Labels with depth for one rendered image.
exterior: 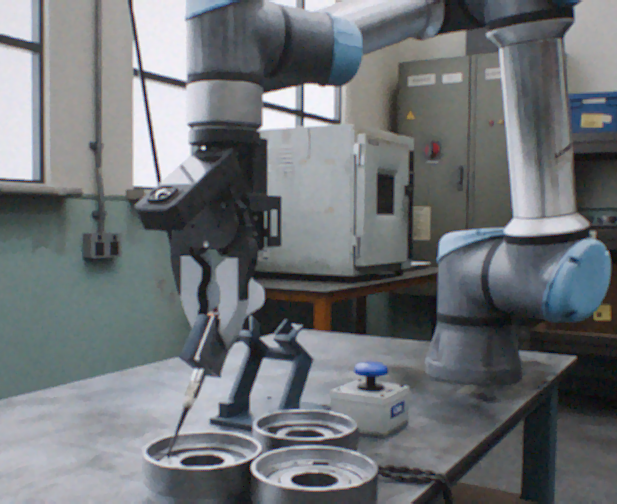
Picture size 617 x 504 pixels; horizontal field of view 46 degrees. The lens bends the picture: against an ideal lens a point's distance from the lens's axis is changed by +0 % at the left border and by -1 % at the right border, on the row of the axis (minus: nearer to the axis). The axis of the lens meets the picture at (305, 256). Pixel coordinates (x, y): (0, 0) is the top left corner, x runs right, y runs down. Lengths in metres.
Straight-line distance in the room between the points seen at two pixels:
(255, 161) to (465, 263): 0.47
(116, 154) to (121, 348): 0.73
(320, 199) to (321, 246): 0.19
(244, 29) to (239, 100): 0.07
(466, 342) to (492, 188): 3.41
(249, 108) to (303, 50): 0.09
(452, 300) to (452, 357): 0.09
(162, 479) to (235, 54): 0.39
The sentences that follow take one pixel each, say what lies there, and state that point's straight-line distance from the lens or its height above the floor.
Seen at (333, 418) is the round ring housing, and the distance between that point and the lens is 0.78.
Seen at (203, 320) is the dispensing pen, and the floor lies 0.95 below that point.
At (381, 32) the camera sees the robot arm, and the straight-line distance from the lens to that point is 1.00.
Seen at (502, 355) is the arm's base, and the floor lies 0.84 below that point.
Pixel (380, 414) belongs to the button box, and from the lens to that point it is 0.84.
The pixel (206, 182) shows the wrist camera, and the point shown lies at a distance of 0.65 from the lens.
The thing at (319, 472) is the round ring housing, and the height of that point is 0.83.
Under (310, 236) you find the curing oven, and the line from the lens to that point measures 3.03.
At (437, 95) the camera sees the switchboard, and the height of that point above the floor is 1.82.
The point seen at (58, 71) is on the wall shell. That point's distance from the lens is 2.66.
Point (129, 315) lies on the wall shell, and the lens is 2.85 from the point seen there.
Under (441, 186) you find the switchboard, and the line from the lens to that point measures 4.60.
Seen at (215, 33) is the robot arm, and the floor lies 1.22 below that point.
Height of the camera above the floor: 1.05
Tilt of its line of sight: 3 degrees down
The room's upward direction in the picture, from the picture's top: 1 degrees clockwise
